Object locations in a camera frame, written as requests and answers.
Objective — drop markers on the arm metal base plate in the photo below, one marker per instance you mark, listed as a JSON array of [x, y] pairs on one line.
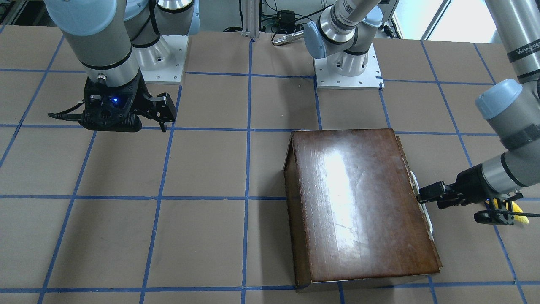
[[164, 62], [347, 71]]

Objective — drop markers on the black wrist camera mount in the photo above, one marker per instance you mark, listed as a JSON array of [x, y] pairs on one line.
[[483, 216]]

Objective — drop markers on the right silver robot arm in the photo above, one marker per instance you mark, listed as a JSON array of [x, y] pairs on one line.
[[115, 41]]

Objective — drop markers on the dark wooden drawer cabinet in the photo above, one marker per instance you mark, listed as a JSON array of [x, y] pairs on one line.
[[353, 214]]

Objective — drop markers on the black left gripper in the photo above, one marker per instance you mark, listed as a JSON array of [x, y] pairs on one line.
[[469, 180]]

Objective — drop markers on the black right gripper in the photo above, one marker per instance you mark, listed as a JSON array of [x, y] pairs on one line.
[[142, 93]]

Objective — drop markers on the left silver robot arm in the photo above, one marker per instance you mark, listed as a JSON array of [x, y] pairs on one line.
[[511, 108]]

